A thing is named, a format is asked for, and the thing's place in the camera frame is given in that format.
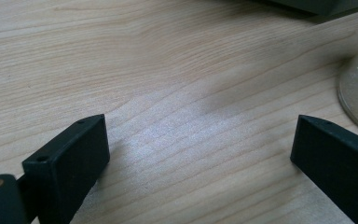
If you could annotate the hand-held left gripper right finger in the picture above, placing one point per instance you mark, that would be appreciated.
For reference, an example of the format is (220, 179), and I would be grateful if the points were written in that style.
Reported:
(338, 165)

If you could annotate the dark grey tray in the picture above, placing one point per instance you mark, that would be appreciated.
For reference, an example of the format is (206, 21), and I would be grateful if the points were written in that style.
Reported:
(323, 6)

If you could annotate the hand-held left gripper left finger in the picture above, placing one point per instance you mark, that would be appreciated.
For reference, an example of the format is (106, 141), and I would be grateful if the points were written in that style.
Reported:
(68, 165)

